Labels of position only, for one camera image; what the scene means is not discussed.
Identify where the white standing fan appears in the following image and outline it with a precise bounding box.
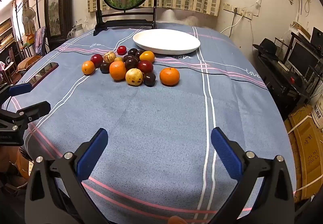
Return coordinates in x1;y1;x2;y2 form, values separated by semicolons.
21;7;36;35

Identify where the white plate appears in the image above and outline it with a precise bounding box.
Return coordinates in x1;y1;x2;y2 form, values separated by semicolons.
133;29;201;55

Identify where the orange mandarin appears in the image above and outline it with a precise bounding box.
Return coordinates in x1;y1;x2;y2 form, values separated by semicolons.
159;67;180;86
109;61;127;81

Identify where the black desk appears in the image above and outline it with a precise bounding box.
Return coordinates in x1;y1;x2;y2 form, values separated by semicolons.
256;50;312;111

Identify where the blue plaid tablecloth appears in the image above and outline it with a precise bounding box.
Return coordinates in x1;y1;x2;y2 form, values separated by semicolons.
2;22;297;224

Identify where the black hat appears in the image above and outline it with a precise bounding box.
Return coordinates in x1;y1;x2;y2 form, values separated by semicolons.
253;38;278;56

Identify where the white kettle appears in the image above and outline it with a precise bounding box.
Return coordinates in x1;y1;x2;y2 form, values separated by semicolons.
73;21;84;36

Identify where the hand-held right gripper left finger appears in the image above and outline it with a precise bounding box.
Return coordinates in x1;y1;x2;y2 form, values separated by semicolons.
24;128;109;224

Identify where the white wall socket strip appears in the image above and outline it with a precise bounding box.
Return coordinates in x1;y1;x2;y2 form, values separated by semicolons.
223;2;253;21

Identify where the dark wooden tray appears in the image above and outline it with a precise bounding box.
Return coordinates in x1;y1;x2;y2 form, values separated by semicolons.
19;62;59;87

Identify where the yellow-orange fruit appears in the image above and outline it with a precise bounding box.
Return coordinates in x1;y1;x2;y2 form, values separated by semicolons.
139;51;155;64

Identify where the brown cushion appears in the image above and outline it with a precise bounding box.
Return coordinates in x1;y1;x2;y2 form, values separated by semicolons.
16;55;42;71

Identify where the dark wooden framed panel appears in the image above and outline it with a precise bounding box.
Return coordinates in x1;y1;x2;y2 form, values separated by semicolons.
44;0;76;45

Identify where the red plum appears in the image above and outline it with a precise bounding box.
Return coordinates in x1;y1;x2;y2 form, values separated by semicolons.
90;54;104;68
137;60;154;73

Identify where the small orange with dark spot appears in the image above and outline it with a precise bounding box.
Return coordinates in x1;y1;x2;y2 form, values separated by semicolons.
82;61;95;75

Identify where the cardboard box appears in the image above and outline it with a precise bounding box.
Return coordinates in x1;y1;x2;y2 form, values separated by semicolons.
283;104;323;202

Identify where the white power cable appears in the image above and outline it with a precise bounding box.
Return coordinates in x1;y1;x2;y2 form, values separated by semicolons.
220;12;243;34

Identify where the black monitor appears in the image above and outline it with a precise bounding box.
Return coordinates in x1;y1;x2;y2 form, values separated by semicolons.
288;41;320;75

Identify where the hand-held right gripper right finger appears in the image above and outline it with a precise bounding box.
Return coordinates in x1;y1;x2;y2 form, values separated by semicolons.
209;127;296;224

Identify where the white fluffy cushion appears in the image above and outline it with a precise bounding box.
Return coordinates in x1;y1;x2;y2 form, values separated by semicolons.
161;8;210;28

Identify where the yellow spotted fruit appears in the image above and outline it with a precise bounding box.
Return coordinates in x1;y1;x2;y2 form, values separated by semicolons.
125;68;143;87

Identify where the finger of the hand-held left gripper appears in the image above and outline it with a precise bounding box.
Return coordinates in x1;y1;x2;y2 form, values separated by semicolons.
0;101;51;132
0;83;32;106

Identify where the tan spotted fruit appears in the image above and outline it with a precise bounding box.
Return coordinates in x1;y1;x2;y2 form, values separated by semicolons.
103;52;117;64

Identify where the white bucket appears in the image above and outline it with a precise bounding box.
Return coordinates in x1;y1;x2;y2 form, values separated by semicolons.
311;93;323;130

